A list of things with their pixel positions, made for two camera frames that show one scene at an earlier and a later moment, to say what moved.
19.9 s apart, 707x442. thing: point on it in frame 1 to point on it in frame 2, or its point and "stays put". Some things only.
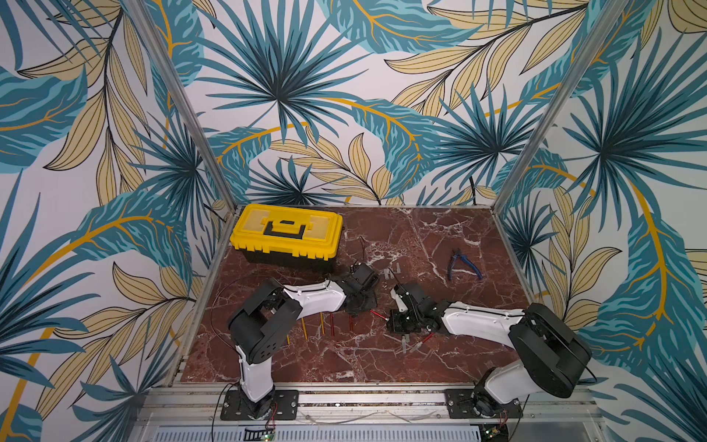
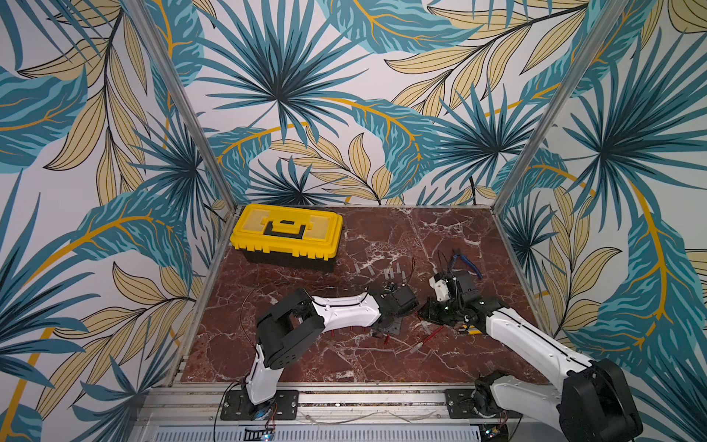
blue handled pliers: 457,252 stays put
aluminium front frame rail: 199,404 stays put
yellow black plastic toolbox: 305,238 stays put
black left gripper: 373,303 to 396,330
